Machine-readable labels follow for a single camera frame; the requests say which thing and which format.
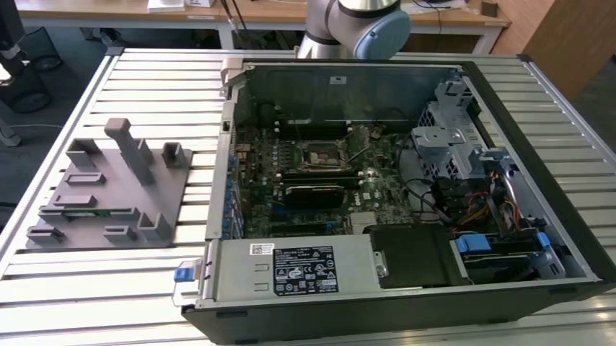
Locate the metal socket cover frame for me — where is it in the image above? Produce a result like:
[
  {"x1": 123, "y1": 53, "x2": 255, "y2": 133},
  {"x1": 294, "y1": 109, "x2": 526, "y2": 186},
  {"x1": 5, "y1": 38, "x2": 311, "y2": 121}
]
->
[{"x1": 342, "y1": 124, "x2": 374, "y2": 163}]

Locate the CPU socket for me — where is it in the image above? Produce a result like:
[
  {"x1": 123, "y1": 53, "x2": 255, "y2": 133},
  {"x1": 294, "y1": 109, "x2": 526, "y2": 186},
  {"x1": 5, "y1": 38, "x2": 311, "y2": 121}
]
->
[{"x1": 298, "y1": 140, "x2": 349, "y2": 170}]

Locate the black graphics card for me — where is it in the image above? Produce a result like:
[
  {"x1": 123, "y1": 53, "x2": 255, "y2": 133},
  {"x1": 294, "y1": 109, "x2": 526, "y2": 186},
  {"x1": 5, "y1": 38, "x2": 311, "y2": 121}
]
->
[{"x1": 282, "y1": 185, "x2": 346, "y2": 210}]

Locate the black expansion slot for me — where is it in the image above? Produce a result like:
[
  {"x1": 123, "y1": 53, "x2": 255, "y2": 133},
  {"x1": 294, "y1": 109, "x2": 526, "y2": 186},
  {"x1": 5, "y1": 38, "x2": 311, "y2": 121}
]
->
[{"x1": 267, "y1": 223, "x2": 338, "y2": 235}]

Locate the green motherboard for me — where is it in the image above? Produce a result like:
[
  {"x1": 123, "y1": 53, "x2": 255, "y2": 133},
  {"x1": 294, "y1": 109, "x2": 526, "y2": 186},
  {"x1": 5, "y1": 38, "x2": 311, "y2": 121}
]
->
[{"x1": 232, "y1": 122, "x2": 419, "y2": 239}]

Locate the silver finned heatsink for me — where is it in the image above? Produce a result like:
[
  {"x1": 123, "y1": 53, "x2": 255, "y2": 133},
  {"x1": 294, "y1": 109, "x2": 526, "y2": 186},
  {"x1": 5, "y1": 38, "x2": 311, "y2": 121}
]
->
[{"x1": 349, "y1": 212, "x2": 379, "y2": 230}]

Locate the silver drive cage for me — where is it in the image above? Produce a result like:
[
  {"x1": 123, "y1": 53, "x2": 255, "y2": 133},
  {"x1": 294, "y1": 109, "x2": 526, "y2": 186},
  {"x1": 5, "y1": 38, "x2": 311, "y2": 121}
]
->
[{"x1": 411, "y1": 81, "x2": 486, "y2": 181}]

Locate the silver power supply with label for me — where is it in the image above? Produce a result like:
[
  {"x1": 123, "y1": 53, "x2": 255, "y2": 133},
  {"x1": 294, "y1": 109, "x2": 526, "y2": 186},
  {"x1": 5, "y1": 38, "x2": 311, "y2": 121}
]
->
[{"x1": 204, "y1": 236, "x2": 386, "y2": 302}]

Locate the black plastic shroud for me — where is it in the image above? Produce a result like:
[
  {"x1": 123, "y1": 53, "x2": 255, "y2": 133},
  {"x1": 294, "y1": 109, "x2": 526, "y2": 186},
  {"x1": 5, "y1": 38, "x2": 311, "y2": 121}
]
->
[{"x1": 370, "y1": 223, "x2": 470, "y2": 289}]

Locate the beige case latch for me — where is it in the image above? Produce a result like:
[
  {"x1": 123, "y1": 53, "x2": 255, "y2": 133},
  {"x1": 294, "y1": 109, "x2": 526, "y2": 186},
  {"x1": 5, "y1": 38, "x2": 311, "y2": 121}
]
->
[{"x1": 219, "y1": 57, "x2": 244, "y2": 87}]

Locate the blue disk carrier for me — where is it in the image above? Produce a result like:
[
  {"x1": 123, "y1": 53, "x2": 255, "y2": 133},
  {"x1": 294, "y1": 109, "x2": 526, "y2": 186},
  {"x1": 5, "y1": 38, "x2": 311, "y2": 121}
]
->
[{"x1": 454, "y1": 233, "x2": 492, "y2": 256}]

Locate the grey plastic parts rack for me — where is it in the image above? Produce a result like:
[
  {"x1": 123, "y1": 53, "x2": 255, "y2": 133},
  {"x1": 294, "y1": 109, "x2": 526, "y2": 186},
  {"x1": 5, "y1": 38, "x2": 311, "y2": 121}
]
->
[{"x1": 24, "y1": 117, "x2": 195, "y2": 250}]

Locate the black open PC case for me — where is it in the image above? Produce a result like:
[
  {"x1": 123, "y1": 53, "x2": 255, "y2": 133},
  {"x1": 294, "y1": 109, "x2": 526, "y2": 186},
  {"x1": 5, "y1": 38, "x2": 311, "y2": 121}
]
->
[{"x1": 180, "y1": 53, "x2": 616, "y2": 346}]

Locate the green RAM stick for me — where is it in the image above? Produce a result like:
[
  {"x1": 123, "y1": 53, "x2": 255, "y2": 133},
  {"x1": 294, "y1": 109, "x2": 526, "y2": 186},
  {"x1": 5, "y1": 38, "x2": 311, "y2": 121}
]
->
[{"x1": 61, "y1": 208, "x2": 132, "y2": 218}]

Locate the black mesh wastebasket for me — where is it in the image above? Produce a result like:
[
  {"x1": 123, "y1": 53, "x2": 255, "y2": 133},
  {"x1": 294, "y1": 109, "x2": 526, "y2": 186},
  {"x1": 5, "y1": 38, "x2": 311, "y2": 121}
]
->
[
  {"x1": 21, "y1": 27, "x2": 64, "y2": 71},
  {"x1": 6, "y1": 64, "x2": 52, "y2": 113}
]

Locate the white desk leg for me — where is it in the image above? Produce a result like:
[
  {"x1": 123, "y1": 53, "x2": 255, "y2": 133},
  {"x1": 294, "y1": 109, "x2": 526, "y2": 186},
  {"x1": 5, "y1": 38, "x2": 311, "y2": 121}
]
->
[{"x1": 0, "y1": 107, "x2": 23, "y2": 147}]

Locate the wooden cabinet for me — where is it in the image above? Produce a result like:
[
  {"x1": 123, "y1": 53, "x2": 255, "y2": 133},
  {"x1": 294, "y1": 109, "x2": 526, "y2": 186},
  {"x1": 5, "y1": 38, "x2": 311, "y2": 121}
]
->
[{"x1": 490, "y1": 0, "x2": 616, "y2": 102}]

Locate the person in dark clothes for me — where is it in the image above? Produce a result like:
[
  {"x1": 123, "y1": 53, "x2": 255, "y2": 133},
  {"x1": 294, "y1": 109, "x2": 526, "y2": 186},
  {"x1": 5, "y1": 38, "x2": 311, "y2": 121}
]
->
[{"x1": 0, "y1": 0, "x2": 25, "y2": 89}]

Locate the orange yellow wire bundle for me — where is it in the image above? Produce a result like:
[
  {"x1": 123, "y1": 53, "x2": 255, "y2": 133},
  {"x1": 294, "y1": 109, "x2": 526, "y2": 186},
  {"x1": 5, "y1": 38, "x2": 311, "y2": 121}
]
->
[{"x1": 488, "y1": 172, "x2": 521, "y2": 231}]

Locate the thin robot cable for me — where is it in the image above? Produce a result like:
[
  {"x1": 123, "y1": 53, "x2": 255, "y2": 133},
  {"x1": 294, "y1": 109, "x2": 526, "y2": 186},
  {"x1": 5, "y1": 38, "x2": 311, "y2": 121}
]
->
[{"x1": 222, "y1": 0, "x2": 242, "y2": 32}]

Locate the wooden desk white frame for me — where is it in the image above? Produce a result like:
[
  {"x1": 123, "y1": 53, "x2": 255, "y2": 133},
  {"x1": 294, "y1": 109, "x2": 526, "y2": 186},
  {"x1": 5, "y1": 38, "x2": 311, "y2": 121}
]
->
[{"x1": 0, "y1": 0, "x2": 512, "y2": 55}]

